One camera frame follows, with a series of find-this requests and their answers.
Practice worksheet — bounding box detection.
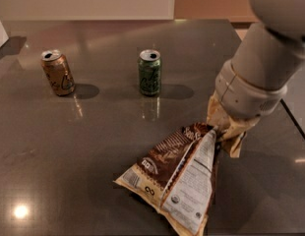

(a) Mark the orange soda can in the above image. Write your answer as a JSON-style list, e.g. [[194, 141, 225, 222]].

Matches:
[[40, 49, 75, 96]]

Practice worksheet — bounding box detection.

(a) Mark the brown Late July chip bag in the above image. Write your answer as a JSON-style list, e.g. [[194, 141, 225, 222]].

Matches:
[[115, 123, 217, 236]]

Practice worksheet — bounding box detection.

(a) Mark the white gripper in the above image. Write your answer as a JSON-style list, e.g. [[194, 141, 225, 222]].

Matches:
[[207, 60, 287, 158]]

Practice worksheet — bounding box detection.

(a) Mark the green soda can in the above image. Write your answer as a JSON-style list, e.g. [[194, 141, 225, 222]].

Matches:
[[138, 49, 161, 96]]

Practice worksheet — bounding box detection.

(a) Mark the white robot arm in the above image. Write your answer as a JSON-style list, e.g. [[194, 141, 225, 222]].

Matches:
[[207, 0, 305, 157]]

